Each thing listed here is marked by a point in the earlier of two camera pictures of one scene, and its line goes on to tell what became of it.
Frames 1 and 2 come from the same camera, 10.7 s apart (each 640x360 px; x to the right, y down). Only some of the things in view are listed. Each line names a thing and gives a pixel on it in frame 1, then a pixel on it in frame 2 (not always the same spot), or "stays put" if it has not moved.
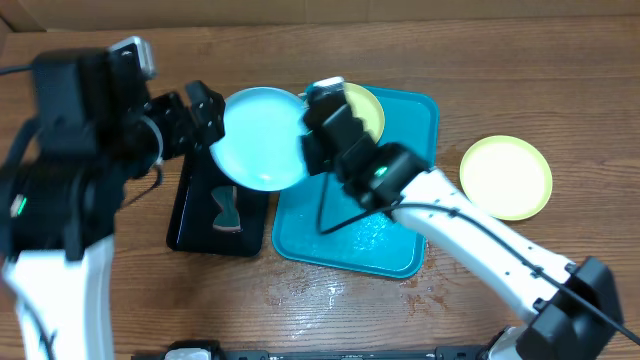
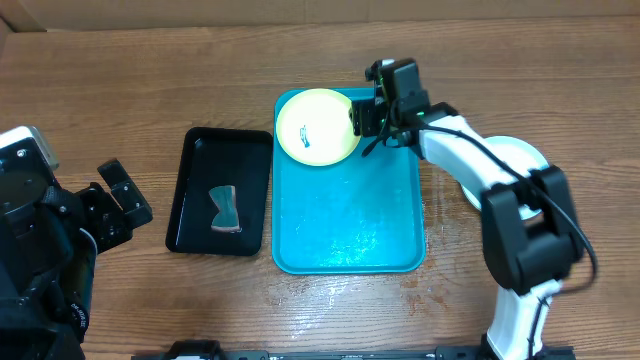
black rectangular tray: x=197 y=206 stays put
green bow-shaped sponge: x=229 y=218 stays put
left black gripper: x=211 y=122 -> x=96 y=204
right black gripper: x=319 y=151 -> x=365 y=119
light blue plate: x=261 y=148 -> x=523 y=155
